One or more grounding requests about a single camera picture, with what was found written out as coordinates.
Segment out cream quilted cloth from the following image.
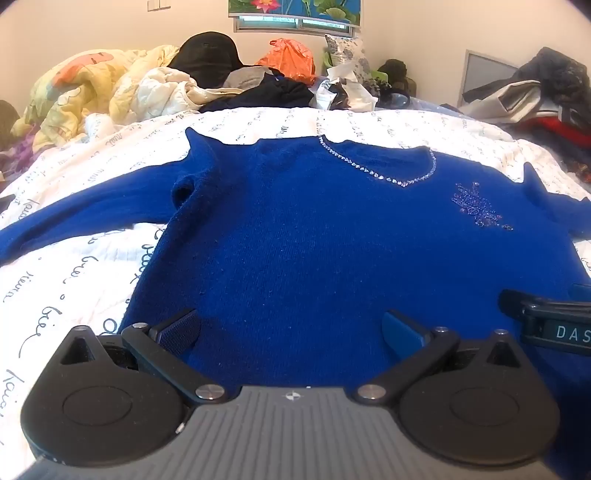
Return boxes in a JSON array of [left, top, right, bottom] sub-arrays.
[[113, 67, 241, 117]]

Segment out grey cloth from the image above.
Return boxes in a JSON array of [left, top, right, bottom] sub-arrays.
[[223, 66, 274, 90]]

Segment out white script-printed bedsheet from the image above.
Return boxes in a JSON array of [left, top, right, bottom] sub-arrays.
[[0, 106, 591, 480]]

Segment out grey framed board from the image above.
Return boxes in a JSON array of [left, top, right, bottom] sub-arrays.
[[457, 49, 520, 110]]

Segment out floral pillow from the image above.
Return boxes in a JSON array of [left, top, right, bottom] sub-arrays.
[[324, 34, 373, 86]]

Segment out red garment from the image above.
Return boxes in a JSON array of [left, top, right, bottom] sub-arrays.
[[529, 116, 591, 149]]

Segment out purple cloth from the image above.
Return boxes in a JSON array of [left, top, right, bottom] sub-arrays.
[[0, 133, 48, 160]]

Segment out dark puffer jacket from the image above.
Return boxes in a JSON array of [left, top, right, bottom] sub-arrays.
[[513, 46, 591, 110]]

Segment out olive green bag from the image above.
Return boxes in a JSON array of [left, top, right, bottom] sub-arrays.
[[379, 58, 417, 96]]

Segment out grey white garment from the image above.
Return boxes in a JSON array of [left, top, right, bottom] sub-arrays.
[[461, 80, 566, 124]]

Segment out dark navy clothing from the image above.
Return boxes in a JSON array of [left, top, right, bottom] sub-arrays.
[[199, 74, 320, 114]]

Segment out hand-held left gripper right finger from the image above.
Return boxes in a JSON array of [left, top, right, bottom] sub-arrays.
[[353, 310, 533, 407]]

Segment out yellow cartoon quilt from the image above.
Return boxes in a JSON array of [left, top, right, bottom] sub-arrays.
[[10, 45, 185, 152]]

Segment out orange plastic bag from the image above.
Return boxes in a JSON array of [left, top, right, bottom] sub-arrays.
[[255, 38, 317, 84]]

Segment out crumpled clear plastic bags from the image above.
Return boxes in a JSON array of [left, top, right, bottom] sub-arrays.
[[313, 64, 380, 112]]

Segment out dark patterned cloth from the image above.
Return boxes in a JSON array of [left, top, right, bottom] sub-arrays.
[[566, 141, 591, 186]]

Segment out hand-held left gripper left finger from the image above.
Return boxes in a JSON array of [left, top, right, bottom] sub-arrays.
[[48, 308, 228, 405]]

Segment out black hat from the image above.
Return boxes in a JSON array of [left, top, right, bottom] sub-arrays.
[[167, 31, 245, 88]]

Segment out window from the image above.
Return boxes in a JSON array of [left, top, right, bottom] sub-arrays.
[[233, 14, 361, 37]]

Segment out lotus wall poster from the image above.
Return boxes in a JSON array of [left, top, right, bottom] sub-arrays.
[[228, 0, 363, 24]]

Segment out blue knit sweater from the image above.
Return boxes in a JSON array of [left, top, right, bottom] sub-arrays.
[[0, 128, 591, 480]]

